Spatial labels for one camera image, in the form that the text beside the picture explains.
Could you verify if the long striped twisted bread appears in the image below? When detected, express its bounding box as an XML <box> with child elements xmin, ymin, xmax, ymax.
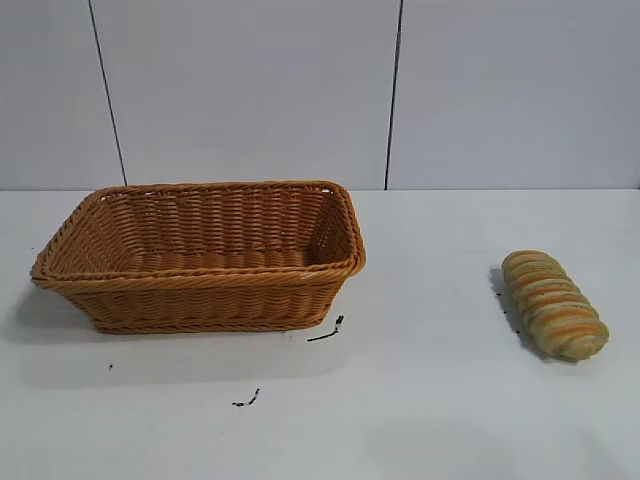
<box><xmin>501</xmin><ymin>250</ymin><xmax>611</xmax><ymax>362</ymax></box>

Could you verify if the brown woven wicker basket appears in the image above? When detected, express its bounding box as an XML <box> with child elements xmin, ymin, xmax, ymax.
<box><xmin>30</xmin><ymin>179</ymin><xmax>368</xmax><ymax>335</ymax></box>

